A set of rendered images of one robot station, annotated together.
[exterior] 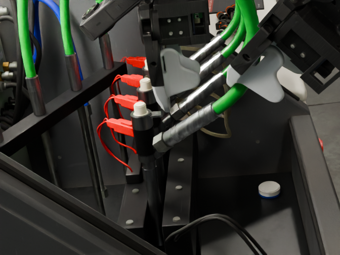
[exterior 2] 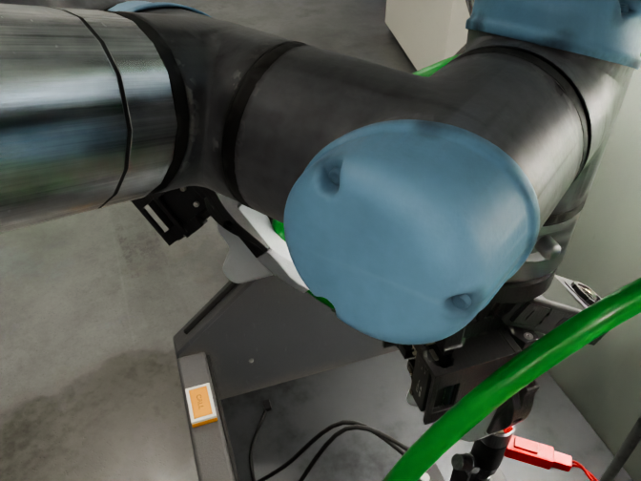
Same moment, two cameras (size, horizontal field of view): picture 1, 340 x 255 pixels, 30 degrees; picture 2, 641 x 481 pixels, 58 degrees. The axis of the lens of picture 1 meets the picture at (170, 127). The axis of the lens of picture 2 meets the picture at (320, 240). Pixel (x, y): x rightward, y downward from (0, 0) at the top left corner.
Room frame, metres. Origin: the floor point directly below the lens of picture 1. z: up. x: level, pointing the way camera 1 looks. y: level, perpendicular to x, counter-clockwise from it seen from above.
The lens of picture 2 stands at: (0.93, -0.22, 1.56)
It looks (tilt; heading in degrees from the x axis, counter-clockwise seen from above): 40 degrees down; 155
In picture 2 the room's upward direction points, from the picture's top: straight up
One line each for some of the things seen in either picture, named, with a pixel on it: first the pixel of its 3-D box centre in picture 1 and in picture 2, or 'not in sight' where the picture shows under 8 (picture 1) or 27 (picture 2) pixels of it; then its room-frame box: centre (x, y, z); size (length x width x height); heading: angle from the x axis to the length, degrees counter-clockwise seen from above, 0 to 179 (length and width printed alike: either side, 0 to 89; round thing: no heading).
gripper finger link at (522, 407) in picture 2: not in sight; (501, 387); (0.77, 0.00, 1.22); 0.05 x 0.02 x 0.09; 174
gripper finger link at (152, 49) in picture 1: (154, 49); not in sight; (0.72, 0.01, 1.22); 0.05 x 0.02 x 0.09; 174
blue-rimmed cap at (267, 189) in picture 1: (269, 189); not in sight; (0.97, -0.16, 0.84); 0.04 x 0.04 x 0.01
